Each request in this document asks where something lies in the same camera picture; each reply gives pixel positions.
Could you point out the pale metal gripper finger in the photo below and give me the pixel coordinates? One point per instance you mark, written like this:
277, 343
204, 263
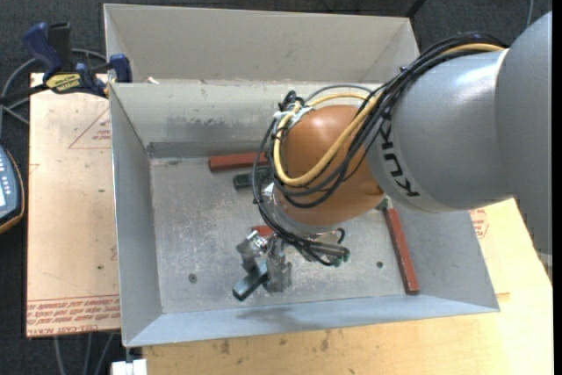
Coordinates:
248, 260
279, 276

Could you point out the red-brown flat block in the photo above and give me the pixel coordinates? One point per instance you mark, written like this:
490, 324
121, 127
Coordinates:
262, 230
403, 252
230, 161

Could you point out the grey metal bin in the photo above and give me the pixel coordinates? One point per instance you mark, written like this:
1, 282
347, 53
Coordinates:
197, 211

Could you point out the black cylinder on white bracket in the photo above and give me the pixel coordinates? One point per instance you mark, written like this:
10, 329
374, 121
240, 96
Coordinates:
330, 250

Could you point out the dark green block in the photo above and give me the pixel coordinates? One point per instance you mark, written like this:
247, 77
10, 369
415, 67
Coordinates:
247, 286
244, 180

